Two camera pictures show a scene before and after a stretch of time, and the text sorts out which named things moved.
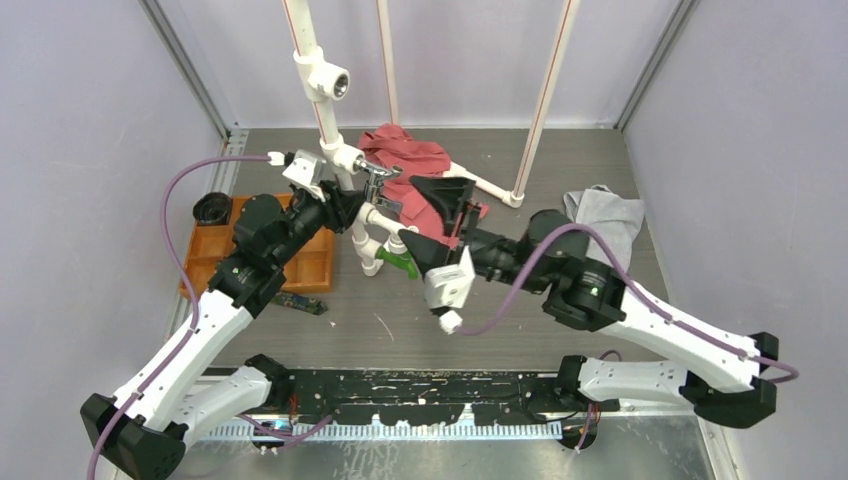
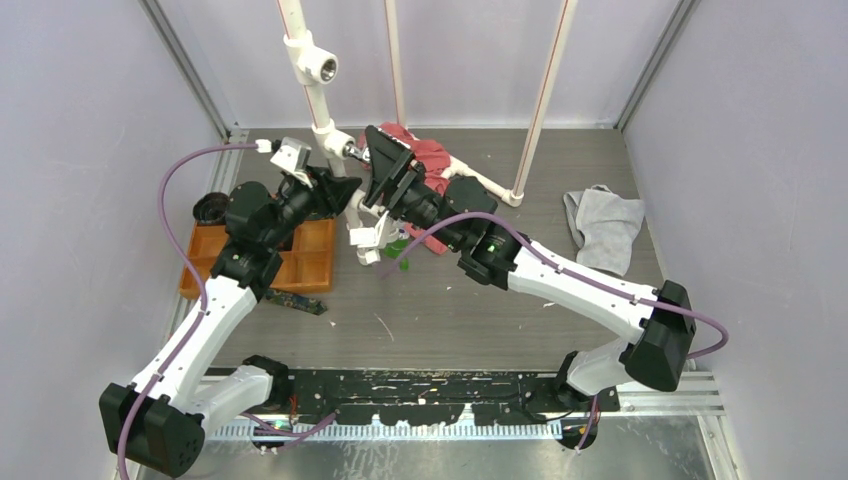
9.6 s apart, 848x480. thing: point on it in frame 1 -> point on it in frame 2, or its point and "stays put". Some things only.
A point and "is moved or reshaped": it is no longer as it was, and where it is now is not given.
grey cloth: x=617 y=220 stays put
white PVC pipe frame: x=318 y=81 is moved or reshaped
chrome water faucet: x=375 y=175 is moved or reshaped
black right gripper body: x=465 y=227 -> x=406 y=175
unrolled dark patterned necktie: x=299 y=302 stays put
